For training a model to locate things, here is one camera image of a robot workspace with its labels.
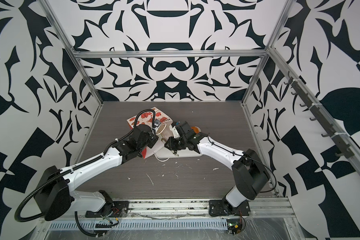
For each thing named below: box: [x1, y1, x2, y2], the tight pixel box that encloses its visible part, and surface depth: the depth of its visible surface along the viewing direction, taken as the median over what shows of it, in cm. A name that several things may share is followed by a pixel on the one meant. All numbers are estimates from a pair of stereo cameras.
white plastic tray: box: [155, 144, 203, 159], surface depth 79 cm
